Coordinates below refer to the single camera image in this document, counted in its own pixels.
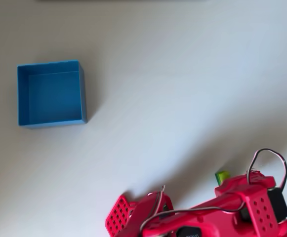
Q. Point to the red gripper black motor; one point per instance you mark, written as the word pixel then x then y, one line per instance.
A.
pixel 234 185

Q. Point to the small green block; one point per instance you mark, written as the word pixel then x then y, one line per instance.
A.
pixel 222 176

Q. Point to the red robot arm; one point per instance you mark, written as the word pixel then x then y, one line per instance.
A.
pixel 207 217

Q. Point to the blue box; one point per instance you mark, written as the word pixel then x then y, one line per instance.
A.
pixel 52 96

